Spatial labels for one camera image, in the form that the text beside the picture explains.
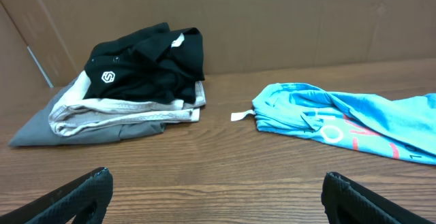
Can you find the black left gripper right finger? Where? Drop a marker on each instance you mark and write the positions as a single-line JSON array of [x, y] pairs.
[[347, 202]]

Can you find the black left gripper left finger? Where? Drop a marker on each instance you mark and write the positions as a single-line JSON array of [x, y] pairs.
[[83, 200]]

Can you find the light blue printed t-shirt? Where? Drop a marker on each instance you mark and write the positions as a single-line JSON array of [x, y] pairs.
[[401, 129]]

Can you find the folded beige garment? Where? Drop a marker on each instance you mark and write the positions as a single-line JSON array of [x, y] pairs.
[[73, 113]]

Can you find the black polo shirt with logo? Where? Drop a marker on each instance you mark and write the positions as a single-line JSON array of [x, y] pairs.
[[152, 64]]

